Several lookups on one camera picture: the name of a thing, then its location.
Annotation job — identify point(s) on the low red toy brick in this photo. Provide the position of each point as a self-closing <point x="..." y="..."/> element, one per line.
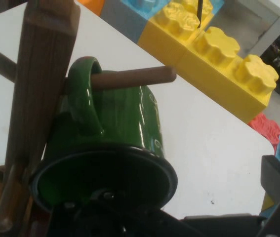
<point x="265" y="128"/>

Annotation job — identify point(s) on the large orange toy brick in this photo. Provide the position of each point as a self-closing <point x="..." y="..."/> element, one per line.
<point x="90" y="6"/>

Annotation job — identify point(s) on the large grey toy brick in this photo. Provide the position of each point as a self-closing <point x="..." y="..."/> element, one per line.
<point x="122" y="19"/>

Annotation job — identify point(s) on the brown wooden mug tree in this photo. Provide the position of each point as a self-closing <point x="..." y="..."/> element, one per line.
<point x="38" y="74"/>

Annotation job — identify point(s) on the green enamel mug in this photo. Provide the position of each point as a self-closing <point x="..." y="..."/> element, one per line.
<point x="120" y="118"/>

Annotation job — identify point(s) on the large yellow toy brick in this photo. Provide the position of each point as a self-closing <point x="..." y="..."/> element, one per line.
<point x="216" y="69"/>

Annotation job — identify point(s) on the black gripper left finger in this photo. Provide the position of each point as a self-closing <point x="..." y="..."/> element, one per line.
<point x="100" y="217"/>

